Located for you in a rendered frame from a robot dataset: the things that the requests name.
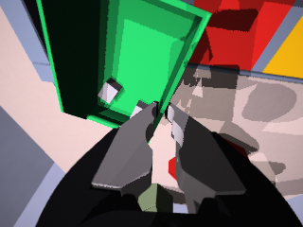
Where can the red bin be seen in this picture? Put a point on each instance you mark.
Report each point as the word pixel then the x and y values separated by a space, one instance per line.
pixel 172 161

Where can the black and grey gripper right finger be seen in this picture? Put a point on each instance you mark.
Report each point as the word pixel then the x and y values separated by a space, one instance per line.
pixel 209 167

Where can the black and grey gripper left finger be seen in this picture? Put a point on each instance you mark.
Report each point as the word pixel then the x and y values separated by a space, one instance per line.
pixel 119 163

